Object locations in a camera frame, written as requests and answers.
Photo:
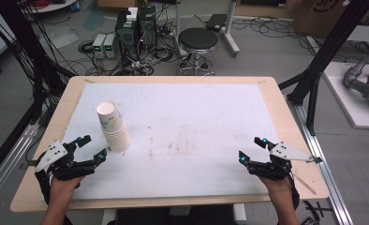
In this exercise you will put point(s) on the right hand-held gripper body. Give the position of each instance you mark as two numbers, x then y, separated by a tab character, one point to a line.
287	152

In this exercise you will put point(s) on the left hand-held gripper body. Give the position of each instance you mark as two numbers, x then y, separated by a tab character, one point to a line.
52	153

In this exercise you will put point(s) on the stack of printed paper cups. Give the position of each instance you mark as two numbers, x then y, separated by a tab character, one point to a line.
114	128

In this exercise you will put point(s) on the person's right hand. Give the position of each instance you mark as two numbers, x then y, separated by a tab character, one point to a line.
277	187

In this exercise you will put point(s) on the person's left hand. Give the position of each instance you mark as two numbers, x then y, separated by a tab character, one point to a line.
64	189

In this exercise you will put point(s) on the black tape strip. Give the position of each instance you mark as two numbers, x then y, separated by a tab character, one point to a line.
318	160
32	163

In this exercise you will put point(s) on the light wooden table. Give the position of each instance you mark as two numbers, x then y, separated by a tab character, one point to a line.
285	125

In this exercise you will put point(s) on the thin wooden stick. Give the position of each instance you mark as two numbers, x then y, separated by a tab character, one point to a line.
305	184

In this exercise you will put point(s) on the white table mat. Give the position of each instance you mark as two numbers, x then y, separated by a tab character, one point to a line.
204	109

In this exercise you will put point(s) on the white floor platform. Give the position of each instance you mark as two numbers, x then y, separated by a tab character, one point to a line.
351	109

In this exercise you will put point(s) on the person's dark clothing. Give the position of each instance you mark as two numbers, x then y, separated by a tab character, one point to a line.
173	216

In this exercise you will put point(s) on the grey bench power supply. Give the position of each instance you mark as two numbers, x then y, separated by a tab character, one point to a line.
98	45
110	46

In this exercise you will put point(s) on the white metal stand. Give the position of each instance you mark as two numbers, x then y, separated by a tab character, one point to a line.
231	31

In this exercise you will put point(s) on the black computer tower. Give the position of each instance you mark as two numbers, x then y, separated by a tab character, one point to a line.
126	34
147	28

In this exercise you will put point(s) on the black round stool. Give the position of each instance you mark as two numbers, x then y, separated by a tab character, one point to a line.
198	39

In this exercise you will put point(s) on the black flat device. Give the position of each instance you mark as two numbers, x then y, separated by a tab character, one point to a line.
216	22

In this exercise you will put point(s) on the blue tape roll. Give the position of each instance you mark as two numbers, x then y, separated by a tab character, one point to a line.
75	6

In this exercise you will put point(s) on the small white box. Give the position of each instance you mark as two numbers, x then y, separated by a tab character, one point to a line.
132	14

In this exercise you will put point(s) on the brown cardboard box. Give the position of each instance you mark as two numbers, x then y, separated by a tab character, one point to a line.
320	15

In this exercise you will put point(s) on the aluminium rail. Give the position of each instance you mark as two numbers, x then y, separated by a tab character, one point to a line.
7	162
326	175

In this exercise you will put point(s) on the black metal frame post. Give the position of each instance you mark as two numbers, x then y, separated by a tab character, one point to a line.
20	40
329	47

